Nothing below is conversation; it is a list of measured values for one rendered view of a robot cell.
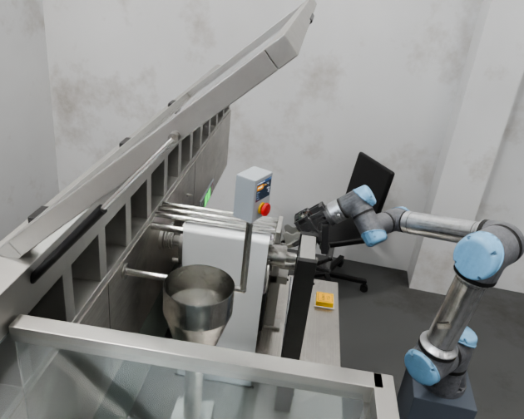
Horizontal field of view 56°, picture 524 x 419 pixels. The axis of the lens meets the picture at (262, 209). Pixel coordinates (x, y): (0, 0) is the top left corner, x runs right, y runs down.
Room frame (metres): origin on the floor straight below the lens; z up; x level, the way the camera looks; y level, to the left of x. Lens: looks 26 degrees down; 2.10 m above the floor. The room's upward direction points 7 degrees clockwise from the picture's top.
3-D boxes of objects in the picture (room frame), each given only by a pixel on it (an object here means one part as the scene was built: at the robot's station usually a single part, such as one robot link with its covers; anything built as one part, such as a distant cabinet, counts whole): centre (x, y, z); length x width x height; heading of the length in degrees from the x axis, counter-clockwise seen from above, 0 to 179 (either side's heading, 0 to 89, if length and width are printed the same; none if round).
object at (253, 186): (0.96, 0.02, 1.66); 0.07 x 0.07 x 0.10; 61
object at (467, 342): (1.27, -0.67, 1.07); 0.13 x 0.12 x 0.14; 131
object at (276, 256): (1.25, -0.06, 1.33); 0.06 x 0.06 x 0.06; 86
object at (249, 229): (0.96, 0.02, 1.51); 0.02 x 0.02 x 0.20
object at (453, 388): (1.27, -0.67, 0.95); 0.15 x 0.15 x 0.10
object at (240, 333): (1.18, 0.13, 1.17); 0.34 x 0.05 x 0.54; 86
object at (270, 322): (1.47, -0.09, 1.05); 0.06 x 0.05 x 0.31; 86
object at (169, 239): (1.28, 0.26, 1.33); 0.07 x 0.07 x 0.07; 86
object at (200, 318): (0.79, 0.11, 1.50); 0.14 x 0.14 x 0.06
